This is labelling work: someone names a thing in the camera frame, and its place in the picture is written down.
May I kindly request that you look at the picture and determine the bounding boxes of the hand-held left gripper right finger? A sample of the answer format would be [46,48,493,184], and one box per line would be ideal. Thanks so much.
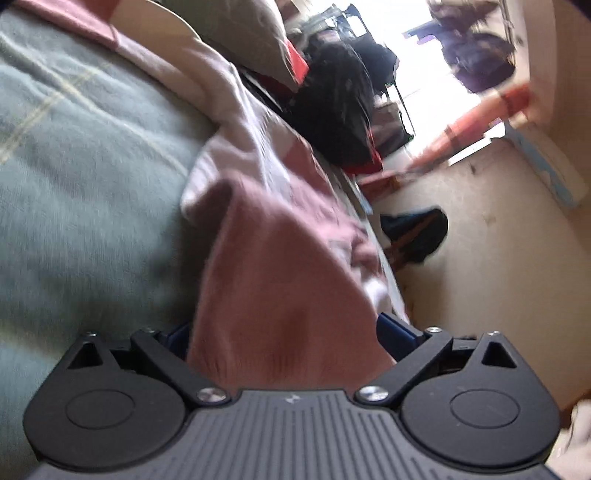
[355,312,518,409]

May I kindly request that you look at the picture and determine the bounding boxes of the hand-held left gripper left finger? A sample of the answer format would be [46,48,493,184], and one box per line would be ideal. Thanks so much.
[67,323,230,409]

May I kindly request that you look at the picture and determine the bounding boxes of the pink and white sweater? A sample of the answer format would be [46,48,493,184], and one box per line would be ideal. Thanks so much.
[14,0,409,394]

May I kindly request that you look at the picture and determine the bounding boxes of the green plaid blanket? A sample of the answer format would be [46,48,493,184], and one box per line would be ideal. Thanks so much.
[0,9,218,462]

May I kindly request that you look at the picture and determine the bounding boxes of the person's white fleece top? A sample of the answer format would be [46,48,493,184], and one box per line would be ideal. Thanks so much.
[560,401,591,480]

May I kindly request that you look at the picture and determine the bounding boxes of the orange patterned curtain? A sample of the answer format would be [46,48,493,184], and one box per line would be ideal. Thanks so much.
[405,82,533,177]

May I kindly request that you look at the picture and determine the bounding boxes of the black backpack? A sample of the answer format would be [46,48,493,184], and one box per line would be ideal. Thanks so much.
[285,41,385,168]

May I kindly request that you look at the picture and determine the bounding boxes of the purple hanging garment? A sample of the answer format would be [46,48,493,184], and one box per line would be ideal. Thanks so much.
[428,0,516,94]

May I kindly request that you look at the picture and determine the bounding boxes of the grey green pillow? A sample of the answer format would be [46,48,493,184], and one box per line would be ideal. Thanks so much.
[157,0,302,91]

